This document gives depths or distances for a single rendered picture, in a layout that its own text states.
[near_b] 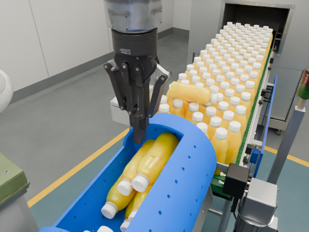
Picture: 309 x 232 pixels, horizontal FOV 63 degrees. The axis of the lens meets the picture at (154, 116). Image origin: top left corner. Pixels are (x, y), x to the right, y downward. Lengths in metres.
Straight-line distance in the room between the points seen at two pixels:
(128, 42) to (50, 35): 3.19
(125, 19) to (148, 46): 0.06
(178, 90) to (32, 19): 2.64
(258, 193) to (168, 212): 0.58
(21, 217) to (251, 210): 0.83
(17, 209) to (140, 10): 0.78
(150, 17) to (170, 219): 0.37
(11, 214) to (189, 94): 0.75
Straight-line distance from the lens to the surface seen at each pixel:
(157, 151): 0.67
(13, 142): 2.88
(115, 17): 0.40
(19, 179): 0.88
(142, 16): 0.38
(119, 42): 0.41
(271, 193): 1.08
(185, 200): 0.58
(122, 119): 1.06
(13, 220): 1.01
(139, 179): 0.63
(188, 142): 0.65
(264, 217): 1.10
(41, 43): 3.52
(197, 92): 1.01
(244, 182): 0.89
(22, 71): 3.47
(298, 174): 2.53
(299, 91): 1.08
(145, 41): 0.40
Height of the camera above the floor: 1.63
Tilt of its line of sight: 35 degrees down
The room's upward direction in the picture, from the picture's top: straight up
